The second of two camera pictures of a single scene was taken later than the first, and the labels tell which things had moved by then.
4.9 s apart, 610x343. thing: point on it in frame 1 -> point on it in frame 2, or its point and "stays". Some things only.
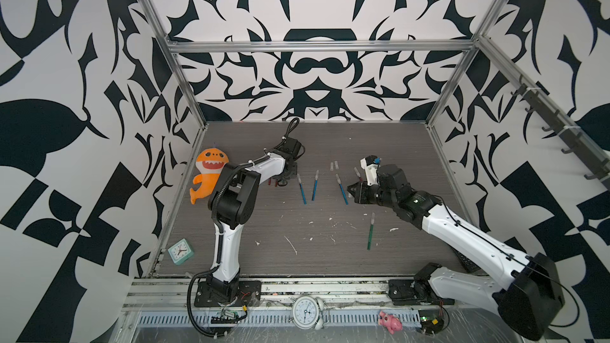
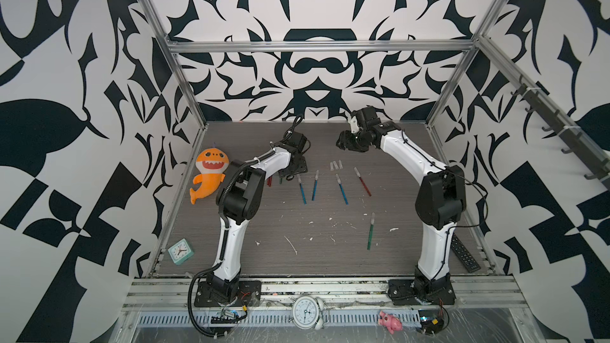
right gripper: [359, 193] -> [344, 140]
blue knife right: [339, 181] stays
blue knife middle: [315, 184] stays
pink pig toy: [390, 321] stays
